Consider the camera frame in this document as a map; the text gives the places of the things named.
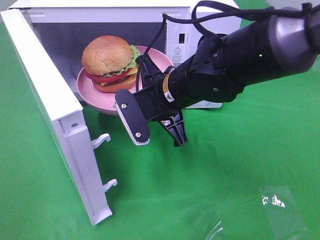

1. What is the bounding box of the clear tape patch centre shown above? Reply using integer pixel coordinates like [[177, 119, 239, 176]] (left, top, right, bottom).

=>
[[183, 203, 224, 240]]

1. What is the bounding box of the toy hamburger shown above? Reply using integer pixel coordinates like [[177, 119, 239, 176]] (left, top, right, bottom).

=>
[[81, 35, 141, 93]]

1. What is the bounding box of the white microwave door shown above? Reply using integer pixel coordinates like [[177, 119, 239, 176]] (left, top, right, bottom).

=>
[[0, 9, 118, 226]]

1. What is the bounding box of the clear tape patch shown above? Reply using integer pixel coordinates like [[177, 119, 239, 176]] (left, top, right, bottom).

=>
[[259, 186, 310, 240], [183, 203, 224, 240]]

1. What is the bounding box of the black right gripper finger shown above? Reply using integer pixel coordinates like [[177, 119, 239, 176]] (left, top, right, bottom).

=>
[[135, 55, 165, 90], [159, 110, 188, 147]]

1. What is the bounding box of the clear tape patch right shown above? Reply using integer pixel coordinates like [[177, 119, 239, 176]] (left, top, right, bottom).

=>
[[259, 186, 310, 240]]

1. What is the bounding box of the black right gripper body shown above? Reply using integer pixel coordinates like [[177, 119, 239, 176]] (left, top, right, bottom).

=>
[[134, 62, 245, 121]]

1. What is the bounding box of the white warning label sticker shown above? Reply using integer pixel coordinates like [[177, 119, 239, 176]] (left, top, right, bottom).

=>
[[167, 43, 186, 68]]

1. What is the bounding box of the white microwave oven body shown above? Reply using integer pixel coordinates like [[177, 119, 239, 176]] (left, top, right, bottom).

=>
[[8, 0, 201, 103]]

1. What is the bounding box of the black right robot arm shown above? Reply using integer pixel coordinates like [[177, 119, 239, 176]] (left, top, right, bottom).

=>
[[126, 0, 320, 146]]

